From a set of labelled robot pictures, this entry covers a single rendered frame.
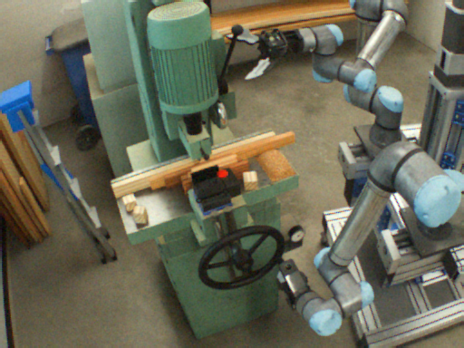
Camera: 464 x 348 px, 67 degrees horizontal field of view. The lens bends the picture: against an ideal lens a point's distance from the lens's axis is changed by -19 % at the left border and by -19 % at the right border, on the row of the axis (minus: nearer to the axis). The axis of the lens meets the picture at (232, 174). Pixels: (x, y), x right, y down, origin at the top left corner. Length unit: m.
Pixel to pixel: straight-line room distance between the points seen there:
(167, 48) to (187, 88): 0.14
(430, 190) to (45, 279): 2.20
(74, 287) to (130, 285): 0.36
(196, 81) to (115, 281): 1.47
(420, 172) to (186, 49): 0.67
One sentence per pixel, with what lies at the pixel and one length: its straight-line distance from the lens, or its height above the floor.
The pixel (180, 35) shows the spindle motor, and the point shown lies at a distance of 1.10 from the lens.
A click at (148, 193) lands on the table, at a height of 0.90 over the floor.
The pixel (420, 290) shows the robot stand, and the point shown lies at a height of 0.22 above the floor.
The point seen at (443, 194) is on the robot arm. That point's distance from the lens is 0.87.
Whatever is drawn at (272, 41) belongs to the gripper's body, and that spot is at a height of 1.39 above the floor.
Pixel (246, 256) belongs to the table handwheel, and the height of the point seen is 0.84.
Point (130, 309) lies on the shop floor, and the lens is 2.25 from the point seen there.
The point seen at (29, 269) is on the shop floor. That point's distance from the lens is 2.68.
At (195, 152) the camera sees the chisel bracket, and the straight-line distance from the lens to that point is 1.35.
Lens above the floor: 1.88
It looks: 43 degrees down
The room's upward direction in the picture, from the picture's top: 6 degrees counter-clockwise
